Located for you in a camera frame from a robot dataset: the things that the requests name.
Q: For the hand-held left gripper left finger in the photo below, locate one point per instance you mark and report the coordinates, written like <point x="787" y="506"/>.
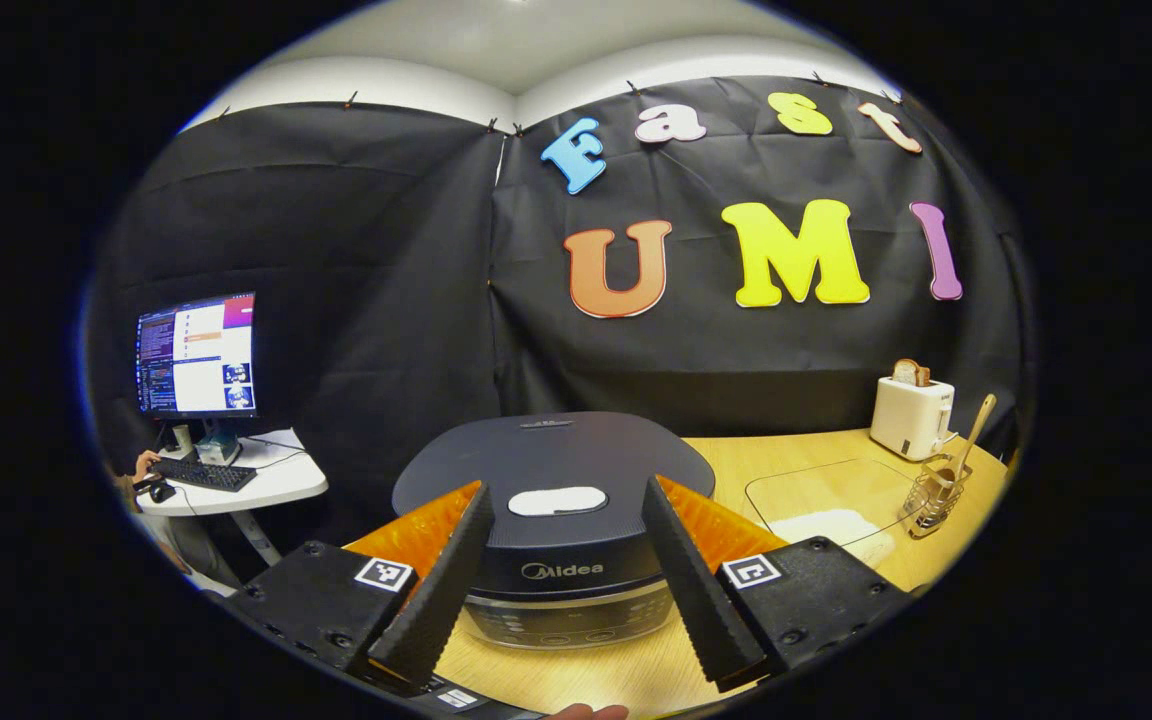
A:
<point x="441" y="590"/>

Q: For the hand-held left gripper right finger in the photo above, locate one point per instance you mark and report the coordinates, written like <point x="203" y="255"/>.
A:
<point x="696" y="590"/>

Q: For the black and silver rice cooker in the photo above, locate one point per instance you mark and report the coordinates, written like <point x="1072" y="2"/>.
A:
<point x="556" y="450"/>

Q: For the wooden spoon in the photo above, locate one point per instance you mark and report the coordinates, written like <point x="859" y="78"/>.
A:
<point x="981" y="415"/>

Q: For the clear plastic rice box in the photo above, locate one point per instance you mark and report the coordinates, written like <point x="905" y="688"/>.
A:
<point x="816" y="490"/>

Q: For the white side table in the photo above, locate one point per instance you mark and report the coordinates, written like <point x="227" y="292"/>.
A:
<point x="286" y="480"/>

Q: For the small teal box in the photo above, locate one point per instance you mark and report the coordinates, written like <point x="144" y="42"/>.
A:
<point x="218" y="450"/>

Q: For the black keyboard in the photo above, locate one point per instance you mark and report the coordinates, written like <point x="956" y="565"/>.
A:
<point x="204" y="474"/>

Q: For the white toaster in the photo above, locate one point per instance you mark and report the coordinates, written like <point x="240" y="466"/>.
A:
<point x="911" y="420"/>

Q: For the black backdrop cloth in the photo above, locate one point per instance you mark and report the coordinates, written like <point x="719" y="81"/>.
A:
<point x="386" y="300"/>

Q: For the black computer mouse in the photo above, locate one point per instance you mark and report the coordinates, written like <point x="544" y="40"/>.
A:
<point x="162" y="492"/>

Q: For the toasted bread slice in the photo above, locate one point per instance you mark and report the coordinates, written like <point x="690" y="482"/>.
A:
<point x="908" y="373"/>

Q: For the computer monitor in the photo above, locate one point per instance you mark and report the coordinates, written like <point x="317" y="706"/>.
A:
<point x="196" y="355"/>

